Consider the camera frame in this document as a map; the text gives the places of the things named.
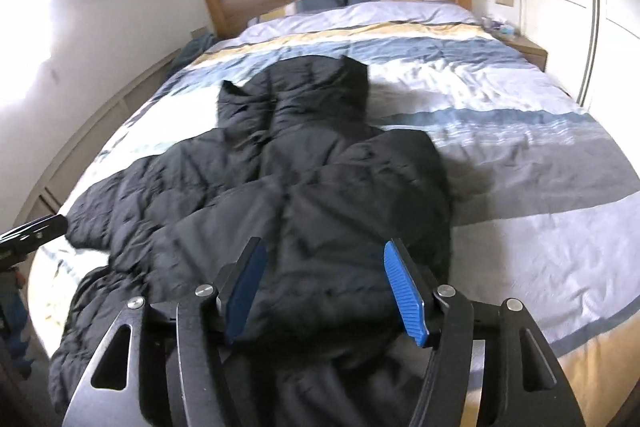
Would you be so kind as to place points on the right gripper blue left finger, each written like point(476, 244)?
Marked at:
point(239, 283)

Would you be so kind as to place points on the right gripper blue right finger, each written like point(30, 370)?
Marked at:
point(414, 297)

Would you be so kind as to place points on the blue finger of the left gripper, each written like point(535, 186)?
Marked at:
point(18, 243)

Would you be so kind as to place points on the black puffer down coat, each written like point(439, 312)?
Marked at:
point(293, 162)

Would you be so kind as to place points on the striped duvet cover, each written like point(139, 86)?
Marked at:
point(544, 237)

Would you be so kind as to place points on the teal cloth beside bed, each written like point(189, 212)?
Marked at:
point(191, 51)

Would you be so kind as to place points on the window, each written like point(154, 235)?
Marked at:
point(27, 28)

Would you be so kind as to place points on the wooden nightstand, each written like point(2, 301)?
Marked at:
point(533, 53)

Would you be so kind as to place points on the items on nightstand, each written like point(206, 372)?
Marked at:
point(498, 28)

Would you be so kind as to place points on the striped blue pillow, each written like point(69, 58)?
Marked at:
point(297, 7)

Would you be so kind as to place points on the white sliding wardrobe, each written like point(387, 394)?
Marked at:
point(593, 53)

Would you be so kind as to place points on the beige low wall cabinet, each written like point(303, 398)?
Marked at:
point(70, 163)

